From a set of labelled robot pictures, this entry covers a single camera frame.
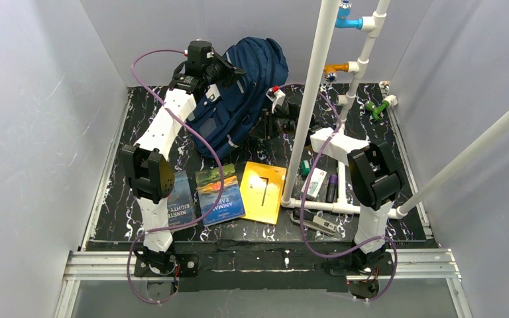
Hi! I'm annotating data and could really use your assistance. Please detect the grey stapler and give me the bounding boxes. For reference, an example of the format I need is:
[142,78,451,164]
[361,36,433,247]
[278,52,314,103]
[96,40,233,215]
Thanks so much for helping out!
[290,209,338,236]

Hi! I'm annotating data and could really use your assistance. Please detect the green pipe valve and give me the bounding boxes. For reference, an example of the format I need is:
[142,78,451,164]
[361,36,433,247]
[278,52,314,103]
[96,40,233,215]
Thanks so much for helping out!
[365,101,390,121]

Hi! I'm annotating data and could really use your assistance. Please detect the blue pipe valve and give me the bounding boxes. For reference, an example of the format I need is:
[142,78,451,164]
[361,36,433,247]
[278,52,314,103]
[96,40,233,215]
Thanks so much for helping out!
[335,0,363,30]

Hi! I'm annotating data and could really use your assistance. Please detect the purple marker pen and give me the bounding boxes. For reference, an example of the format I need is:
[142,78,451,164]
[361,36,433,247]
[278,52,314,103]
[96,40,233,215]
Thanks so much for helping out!
[325,174,338,203]

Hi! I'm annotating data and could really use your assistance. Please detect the small green eraser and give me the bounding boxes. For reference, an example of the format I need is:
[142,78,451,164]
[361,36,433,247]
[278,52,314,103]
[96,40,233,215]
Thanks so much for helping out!
[300,160,311,178]

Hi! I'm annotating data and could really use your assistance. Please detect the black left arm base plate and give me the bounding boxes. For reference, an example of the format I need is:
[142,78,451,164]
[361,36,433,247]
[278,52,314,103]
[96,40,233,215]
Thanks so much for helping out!
[133,250,199,278]

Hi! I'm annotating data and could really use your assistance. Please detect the white PVC pipe frame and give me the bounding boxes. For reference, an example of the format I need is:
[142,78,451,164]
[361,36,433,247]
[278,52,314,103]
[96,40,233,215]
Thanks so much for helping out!
[280,0,509,219]

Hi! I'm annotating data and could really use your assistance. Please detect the yellow notebook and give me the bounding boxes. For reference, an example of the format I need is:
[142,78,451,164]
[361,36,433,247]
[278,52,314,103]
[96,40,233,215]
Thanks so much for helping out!
[240,162,286,225]

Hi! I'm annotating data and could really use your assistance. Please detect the orange pipe valve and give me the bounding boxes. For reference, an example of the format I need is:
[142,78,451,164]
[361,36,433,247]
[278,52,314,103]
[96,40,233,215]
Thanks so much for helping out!
[323,63,349,83]

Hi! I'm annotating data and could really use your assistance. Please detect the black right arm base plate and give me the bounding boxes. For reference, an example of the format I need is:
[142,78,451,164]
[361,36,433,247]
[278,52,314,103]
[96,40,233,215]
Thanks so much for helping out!
[323,250,394,279]

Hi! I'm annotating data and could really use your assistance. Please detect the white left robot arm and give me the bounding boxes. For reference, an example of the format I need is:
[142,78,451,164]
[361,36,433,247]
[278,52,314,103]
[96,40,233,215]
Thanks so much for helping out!
[121,40,245,253]

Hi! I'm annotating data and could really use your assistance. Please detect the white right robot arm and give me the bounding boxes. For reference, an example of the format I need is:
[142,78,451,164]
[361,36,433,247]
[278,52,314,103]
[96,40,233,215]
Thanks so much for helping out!
[302,115,406,256]

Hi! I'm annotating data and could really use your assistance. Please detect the navy blue student backpack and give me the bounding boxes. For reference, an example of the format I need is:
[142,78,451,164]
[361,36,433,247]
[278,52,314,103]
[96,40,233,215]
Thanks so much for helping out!
[187,37,289,159]

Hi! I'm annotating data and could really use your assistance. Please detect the aluminium rail frame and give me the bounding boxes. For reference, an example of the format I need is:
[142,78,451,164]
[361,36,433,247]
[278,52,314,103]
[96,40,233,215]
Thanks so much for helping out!
[54,94,475,318]

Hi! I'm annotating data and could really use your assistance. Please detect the white rectangular box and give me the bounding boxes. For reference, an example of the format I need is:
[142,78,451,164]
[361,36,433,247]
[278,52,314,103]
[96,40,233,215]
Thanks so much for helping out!
[301,168,327,200]

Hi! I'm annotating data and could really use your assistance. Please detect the black pen on notebook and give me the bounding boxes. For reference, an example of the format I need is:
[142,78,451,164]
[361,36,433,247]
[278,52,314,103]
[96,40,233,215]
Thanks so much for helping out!
[258,176,269,206]

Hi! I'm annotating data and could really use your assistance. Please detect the Animal Farm book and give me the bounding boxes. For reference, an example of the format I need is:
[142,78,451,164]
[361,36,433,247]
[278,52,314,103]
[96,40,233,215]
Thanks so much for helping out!
[195,164,246,227]

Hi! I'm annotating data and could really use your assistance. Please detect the Nineteen Eighty-Four book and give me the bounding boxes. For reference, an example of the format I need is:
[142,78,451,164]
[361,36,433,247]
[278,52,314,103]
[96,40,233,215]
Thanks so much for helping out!
[167,171,196,227]

